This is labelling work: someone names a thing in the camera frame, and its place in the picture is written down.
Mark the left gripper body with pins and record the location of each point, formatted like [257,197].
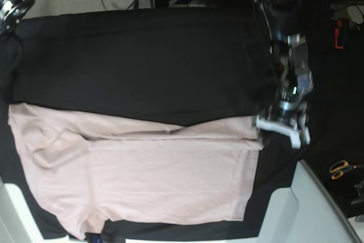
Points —
[292,114]

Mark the pink T-shirt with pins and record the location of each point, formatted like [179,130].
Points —
[87,168]

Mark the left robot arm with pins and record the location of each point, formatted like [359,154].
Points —
[289,49]

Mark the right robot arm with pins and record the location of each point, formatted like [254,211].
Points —
[12,12]

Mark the white base block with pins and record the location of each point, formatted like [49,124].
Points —
[305,212]
[17,222]

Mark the black device right edge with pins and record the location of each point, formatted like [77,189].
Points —
[359,189]

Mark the red and black clamp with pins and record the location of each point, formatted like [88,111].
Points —
[340,33]

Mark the black table cloth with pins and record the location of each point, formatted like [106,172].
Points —
[184,66]

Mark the orange handled scissors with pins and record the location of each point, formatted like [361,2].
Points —
[342,167]

